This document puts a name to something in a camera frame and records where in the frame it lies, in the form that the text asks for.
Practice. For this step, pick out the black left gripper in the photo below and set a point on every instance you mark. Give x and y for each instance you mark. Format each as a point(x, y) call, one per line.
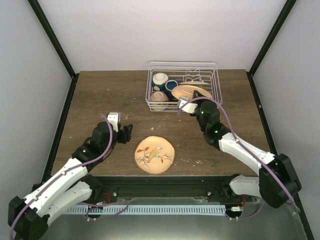
point(126, 134)

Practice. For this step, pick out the cream orange plate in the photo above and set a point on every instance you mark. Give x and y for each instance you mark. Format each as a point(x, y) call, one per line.
point(188, 90)

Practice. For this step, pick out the dark blue mug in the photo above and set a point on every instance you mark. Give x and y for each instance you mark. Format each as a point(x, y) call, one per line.
point(169, 86)

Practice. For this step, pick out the white wire dish rack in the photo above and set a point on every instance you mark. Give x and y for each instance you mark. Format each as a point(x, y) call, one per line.
point(182, 71)

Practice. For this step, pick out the bird painted plate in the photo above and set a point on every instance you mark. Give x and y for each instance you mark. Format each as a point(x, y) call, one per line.
point(154, 155)

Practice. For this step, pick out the small white bowl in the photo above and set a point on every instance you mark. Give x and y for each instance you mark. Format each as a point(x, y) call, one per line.
point(159, 96)

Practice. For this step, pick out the white bowl teal outside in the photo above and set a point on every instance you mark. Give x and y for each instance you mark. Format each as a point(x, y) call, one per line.
point(159, 81)

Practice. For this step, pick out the round bamboo steamer tray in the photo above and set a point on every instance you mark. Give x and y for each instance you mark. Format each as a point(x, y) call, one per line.
point(194, 82)

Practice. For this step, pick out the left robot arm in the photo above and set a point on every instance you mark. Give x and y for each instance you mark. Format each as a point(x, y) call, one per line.
point(31, 216)

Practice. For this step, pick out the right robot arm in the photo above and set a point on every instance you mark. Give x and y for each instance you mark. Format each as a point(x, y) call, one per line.
point(276, 180)

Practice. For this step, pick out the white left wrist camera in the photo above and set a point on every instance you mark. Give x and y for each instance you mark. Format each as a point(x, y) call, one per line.
point(114, 119)

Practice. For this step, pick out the light blue slotted cable duct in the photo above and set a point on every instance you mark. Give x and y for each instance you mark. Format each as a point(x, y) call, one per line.
point(202, 210)

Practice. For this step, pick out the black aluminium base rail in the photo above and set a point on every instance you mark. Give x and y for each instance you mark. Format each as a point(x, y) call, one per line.
point(213, 188)

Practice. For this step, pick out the right black frame post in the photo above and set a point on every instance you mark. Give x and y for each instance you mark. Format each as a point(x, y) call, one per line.
point(280, 20)

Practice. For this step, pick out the black frame post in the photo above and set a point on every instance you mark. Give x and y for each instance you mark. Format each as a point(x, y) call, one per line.
point(43, 20)
point(280, 20)

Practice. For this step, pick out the left black frame post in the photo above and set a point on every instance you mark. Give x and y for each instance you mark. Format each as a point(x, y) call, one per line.
point(43, 20)

